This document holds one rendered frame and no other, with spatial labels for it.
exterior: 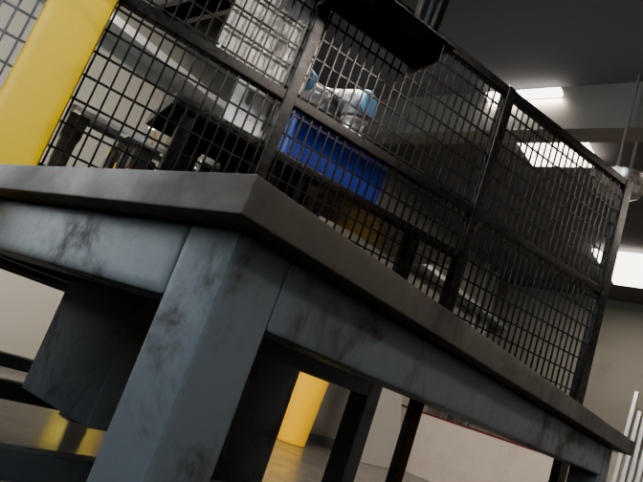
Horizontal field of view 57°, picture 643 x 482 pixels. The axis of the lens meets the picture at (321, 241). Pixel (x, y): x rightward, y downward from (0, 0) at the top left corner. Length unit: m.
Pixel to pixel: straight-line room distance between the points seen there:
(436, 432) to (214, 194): 7.05
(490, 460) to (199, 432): 6.71
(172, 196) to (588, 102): 4.46
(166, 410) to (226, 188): 0.20
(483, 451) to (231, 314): 6.76
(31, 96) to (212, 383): 0.70
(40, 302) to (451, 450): 4.77
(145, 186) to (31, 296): 4.10
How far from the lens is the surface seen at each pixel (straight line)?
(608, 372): 9.94
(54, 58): 1.17
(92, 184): 0.75
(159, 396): 0.58
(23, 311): 4.73
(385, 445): 7.06
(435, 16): 1.60
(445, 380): 0.94
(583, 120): 4.84
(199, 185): 0.58
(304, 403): 5.85
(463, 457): 7.36
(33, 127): 1.13
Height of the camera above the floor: 0.54
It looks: 13 degrees up
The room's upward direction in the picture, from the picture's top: 20 degrees clockwise
